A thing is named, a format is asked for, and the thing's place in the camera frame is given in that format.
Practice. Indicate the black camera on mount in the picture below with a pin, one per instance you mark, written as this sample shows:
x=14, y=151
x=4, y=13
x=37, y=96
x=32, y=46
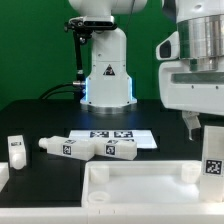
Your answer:
x=83, y=24

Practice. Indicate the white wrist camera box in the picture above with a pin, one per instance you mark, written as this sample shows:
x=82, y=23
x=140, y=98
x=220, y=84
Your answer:
x=169, y=49

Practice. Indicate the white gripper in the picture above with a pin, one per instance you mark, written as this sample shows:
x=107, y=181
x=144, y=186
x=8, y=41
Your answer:
x=191, y=92

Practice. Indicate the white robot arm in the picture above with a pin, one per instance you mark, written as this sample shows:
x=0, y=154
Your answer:
x=200, y=24

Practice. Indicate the white front rail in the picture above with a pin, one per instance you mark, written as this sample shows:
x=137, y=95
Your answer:
x=75, y=215

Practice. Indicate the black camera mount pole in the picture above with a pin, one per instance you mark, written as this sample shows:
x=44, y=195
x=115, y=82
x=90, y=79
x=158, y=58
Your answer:
x=80, y=73

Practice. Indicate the white desk top panel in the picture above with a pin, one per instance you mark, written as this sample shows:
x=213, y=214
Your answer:
x=144, y=183

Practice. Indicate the white left corner block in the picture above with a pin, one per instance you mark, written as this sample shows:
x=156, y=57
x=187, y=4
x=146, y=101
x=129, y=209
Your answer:
x=4, y=174

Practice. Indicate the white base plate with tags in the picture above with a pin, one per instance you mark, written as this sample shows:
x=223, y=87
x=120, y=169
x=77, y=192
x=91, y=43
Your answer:
x=143, y=138

